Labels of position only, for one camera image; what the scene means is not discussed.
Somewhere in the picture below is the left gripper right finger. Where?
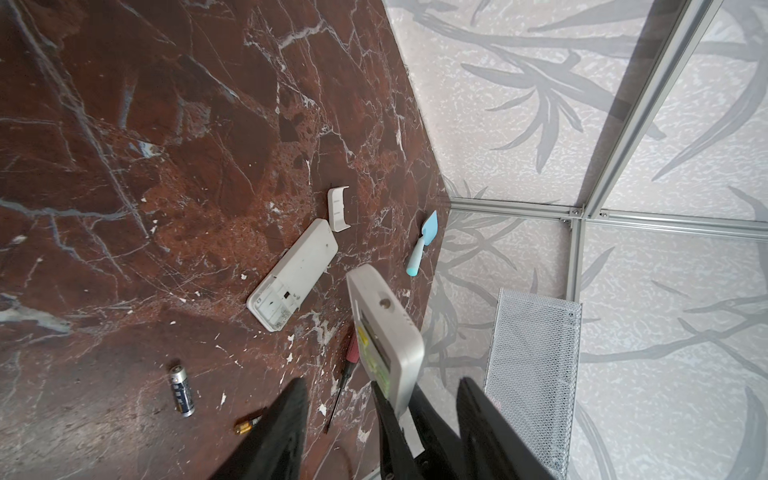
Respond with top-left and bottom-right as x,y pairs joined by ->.
456,377 -> 553,479

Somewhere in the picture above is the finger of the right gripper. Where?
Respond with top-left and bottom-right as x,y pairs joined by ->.
371,381 -> 423,480
409,385 -> 466,480

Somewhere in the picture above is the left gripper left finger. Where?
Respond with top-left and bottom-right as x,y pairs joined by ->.
211,378 -> 308,480

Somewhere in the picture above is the black orange battery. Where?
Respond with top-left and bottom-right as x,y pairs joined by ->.
169,364 -> 195,418
233,414 -> 261,435

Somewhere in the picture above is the white remote control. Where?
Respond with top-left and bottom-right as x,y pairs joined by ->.
346,264 -> 425,417
246,219 -> 338,332

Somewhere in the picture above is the pink handled screwdriver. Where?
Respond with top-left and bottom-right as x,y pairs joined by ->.
323,329 -> 360,434

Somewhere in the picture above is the white battery cover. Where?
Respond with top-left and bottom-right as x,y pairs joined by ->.
327,186 -> 350,233

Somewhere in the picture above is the white wire mesh basket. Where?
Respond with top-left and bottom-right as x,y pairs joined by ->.
484,289 -> 582,479

